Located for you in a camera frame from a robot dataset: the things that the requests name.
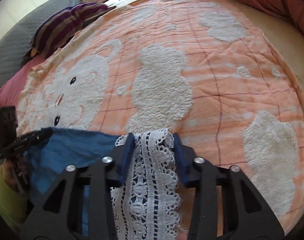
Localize blue pants with lace trim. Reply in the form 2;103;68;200
25;128;181;239

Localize green left sleeve forearm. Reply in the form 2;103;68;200
0;165;27;235

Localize left hand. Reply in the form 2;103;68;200
2;159;19;192

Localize right hand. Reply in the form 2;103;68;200
176;232;188;240

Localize pink pillow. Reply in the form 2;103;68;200
0;55;45;108

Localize grey quilted headboard cushion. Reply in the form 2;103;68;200
0;0;81;89

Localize orange white bear blanket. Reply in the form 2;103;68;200
17;0;304;232

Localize purple striped cloth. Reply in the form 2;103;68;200
25;2;115;59

